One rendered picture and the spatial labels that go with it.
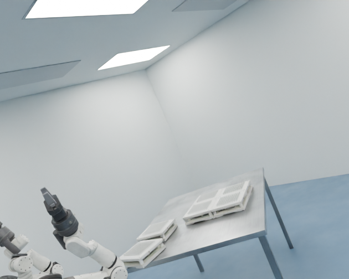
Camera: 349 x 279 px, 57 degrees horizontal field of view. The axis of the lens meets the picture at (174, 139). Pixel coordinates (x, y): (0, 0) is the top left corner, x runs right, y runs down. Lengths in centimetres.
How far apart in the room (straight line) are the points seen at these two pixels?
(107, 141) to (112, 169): 49
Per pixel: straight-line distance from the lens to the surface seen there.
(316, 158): 535
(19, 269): 164
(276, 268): 217
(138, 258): 222
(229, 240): 208
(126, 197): 570
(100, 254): 152
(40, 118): 528
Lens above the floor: 169
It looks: 3 degrees down
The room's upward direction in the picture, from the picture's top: 23 degrees counter-clockwise
